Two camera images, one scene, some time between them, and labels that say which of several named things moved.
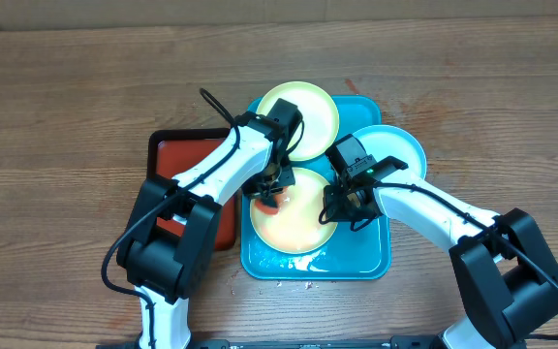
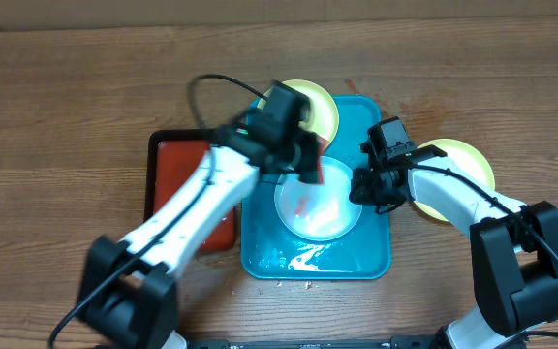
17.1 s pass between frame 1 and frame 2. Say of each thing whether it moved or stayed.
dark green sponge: moved
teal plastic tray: stayed
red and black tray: stayed
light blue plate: moved
